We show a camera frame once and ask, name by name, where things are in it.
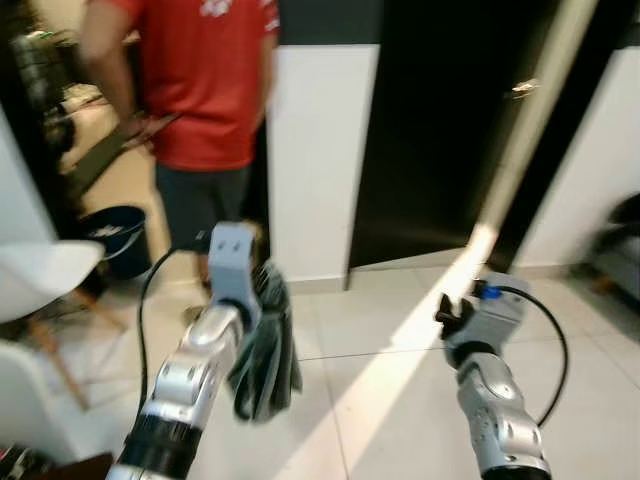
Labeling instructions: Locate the grey-green cloth garment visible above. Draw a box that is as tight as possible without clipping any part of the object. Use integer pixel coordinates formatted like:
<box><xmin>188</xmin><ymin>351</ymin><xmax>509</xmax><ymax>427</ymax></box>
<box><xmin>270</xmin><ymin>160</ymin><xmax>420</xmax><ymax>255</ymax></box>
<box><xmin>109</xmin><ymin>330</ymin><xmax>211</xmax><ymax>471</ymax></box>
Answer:
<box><xmin>228</xmin><ymin>262</ymin><xmax>304</xmax><ymax>423</ymax></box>

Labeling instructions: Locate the person's right hand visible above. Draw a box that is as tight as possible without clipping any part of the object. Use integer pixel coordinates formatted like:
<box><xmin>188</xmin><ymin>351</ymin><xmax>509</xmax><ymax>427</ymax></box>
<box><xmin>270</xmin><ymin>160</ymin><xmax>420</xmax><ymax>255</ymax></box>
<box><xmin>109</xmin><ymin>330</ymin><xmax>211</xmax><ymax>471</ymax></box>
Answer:
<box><xmin>118</xmin><ymin>110</ymin><xmax>153</xmax><ymax>141</ymax></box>

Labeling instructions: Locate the person in red shirt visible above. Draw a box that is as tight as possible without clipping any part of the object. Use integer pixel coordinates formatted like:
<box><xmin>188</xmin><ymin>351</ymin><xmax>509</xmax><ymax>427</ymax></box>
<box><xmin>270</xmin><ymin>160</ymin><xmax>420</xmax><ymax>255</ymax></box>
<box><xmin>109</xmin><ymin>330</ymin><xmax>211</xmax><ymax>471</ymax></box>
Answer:
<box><xmin>78</xmin><ymin>0</ymin><xmax>283</xmax><ymax>256</ymax></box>

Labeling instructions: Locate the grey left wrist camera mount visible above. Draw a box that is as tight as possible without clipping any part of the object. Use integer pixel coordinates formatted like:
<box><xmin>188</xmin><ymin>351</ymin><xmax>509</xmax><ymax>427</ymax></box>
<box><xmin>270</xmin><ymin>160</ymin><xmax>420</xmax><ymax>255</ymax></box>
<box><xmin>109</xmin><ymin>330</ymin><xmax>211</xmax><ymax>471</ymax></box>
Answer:
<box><xmin>207</xmin><ymin>222</ymin><xmax>263</xmax><ymax>326</ymax></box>

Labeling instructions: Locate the white chair with wooden legs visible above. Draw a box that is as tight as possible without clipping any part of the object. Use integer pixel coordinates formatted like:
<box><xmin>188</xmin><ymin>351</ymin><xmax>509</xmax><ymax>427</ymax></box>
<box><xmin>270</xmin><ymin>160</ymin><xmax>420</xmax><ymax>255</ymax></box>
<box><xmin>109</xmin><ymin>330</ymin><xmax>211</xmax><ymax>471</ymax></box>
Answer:
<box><xmin>0</xmin><ymin>340</ymin><xmax>86</xmax><ymax>466</ymax></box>
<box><xmin>0</xmin><ymin>240</ymin><xmax>131</xmax><ymax>411</ymax></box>

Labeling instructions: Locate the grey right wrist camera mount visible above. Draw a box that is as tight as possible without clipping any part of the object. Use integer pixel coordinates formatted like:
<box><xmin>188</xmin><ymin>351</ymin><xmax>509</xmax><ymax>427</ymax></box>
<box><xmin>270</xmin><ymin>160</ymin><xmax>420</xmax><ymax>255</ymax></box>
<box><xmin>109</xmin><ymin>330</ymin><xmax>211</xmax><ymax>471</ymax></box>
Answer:
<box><xmin>455</xmin><ymin>275</ymin><xmax>529</xmax><ymax>351</ymax></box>

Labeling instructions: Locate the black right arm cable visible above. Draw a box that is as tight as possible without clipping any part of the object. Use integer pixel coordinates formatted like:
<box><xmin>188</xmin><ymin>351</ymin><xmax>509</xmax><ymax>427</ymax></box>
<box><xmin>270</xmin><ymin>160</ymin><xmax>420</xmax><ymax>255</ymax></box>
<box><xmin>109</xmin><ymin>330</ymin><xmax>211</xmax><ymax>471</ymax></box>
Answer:
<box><xmin>495</xmin><ymin>283</ymin><xmax>571</xmax><ymax>429</ymax></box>

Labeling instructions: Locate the dark cluttered shelf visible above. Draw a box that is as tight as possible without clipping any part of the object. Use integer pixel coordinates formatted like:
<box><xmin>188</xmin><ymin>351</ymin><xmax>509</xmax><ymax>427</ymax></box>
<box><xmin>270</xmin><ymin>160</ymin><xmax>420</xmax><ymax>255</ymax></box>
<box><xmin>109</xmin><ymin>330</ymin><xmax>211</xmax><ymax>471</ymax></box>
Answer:
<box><xmin>0</xmin><ymin>0</ymin><xmax>86</xmax><ymax>216</ymax></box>

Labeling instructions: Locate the black door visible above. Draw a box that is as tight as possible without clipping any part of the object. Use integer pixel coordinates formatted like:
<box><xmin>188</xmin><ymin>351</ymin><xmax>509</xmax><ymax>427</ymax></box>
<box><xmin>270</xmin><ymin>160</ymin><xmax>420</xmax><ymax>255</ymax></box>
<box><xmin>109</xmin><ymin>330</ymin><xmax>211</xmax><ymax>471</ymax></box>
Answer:
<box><xmin>347</xmin><ymin>0</ymin><xmax>640</xmax><ymax>271</ymax></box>

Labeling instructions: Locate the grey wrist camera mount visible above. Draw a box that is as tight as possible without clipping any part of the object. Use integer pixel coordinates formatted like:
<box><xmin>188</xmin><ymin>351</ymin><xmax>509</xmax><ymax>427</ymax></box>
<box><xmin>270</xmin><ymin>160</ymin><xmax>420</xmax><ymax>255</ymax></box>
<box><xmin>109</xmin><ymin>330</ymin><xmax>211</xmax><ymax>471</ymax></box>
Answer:
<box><xmin>455</xmin><ymin>275</ymin><xmax>529</xmax><ymax>351</ymax></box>
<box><xmin>207</xmin><ymin>222</ymin><xmax>263</xmax><ymax>326</ymax></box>

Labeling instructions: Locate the dark tablet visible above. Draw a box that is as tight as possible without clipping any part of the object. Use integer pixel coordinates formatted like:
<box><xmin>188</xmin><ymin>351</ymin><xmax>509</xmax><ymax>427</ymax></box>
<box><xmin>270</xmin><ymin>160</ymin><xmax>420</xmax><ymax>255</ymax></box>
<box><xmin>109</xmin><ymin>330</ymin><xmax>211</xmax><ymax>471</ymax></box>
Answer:
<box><xmin>65</xmin><ymin>115</ymin><xmax>181</xmax><ymax>196</ymax></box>

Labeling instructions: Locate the dark blue bucket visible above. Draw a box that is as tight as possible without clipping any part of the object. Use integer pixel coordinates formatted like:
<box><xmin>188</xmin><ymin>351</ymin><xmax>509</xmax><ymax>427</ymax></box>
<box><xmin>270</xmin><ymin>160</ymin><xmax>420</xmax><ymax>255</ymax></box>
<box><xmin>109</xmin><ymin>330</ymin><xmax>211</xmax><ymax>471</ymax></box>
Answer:
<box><xmin>80</xmin><ymin>205</ymin><xmax>151</xmax><ymax>281</ymax></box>

